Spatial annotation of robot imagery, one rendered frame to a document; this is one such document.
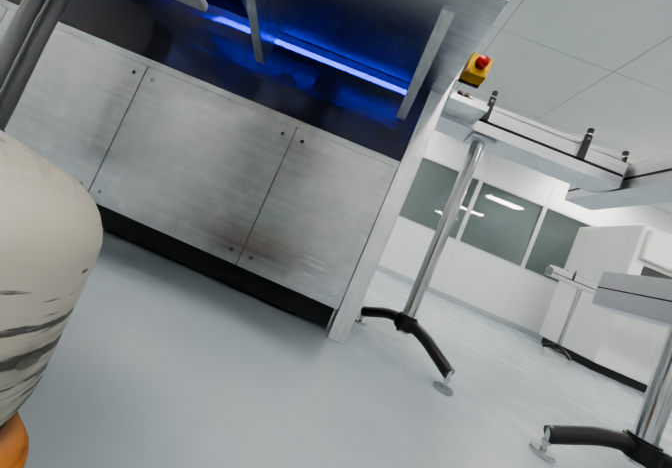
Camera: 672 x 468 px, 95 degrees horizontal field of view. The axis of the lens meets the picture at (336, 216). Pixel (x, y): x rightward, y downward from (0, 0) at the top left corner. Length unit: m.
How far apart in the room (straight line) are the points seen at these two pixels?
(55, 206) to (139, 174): 0.99
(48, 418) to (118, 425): 0.07
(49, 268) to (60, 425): 0.30
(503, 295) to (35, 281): 6.26
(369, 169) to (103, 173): 0.88
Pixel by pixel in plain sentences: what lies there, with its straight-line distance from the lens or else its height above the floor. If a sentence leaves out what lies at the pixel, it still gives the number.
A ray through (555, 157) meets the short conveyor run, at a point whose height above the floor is 0.86.
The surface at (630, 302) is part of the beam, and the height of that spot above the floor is 0.46.
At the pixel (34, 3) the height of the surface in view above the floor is 0.55.
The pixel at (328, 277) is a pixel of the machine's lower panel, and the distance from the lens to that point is 0.99.
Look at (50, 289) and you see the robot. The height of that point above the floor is 0.22.
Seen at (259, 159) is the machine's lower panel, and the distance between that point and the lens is 1.05.
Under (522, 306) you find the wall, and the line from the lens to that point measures 6.50.
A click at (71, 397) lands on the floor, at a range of 0.54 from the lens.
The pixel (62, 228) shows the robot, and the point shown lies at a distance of 0.22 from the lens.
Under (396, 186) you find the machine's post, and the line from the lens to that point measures 1.01.
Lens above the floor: 0.31
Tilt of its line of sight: 3 degrees up
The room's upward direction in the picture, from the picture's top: 23 degrees clockwise
